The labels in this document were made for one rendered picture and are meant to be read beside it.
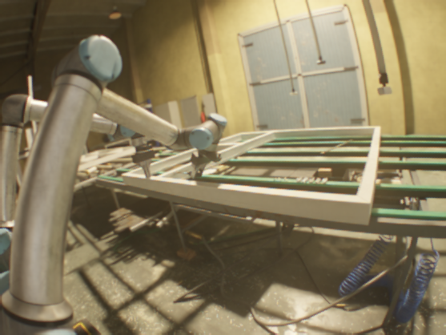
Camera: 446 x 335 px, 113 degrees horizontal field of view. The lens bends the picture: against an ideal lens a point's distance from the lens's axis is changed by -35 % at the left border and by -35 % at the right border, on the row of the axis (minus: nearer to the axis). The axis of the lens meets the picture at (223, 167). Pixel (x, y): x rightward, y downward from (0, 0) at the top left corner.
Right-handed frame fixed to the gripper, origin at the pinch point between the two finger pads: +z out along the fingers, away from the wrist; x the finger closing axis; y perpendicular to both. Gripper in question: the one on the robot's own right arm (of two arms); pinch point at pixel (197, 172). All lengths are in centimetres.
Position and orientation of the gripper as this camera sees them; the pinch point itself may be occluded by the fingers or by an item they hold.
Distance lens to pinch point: 120.0
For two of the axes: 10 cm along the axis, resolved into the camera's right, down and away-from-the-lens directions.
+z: -3.5, 7.6, 5.5
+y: -6.8, -6.1, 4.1
